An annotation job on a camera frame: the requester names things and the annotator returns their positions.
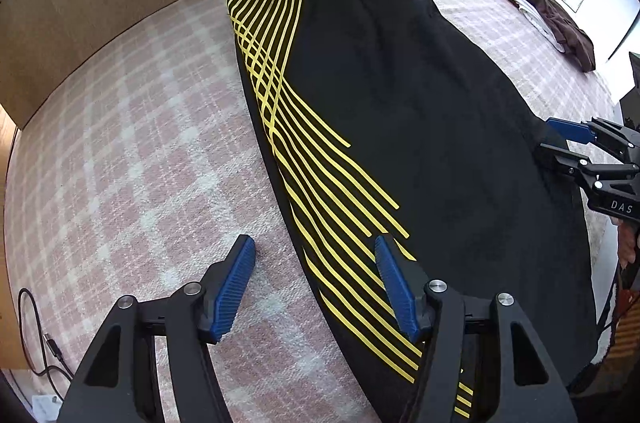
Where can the pink plaid table cloth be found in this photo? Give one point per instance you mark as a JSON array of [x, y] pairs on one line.
[[138, 172]]

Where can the black yellow-striped sport garment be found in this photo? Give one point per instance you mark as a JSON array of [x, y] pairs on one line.
[[380, 116]]

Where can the dark brown folded garment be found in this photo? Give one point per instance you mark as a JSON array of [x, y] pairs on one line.
[[553, 22]]

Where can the white power adapter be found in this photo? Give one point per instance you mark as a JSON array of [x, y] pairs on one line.
[[46, 408]]

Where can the person's right hand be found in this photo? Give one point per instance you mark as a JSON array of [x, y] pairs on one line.
[[626, 241]]

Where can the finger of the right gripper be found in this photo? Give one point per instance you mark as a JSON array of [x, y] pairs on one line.
[[568, 163], [617, 140]]

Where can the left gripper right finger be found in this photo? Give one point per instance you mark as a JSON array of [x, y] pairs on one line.
[[404, 281]]

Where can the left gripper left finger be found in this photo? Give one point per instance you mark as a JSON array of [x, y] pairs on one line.
[[224, 284]]

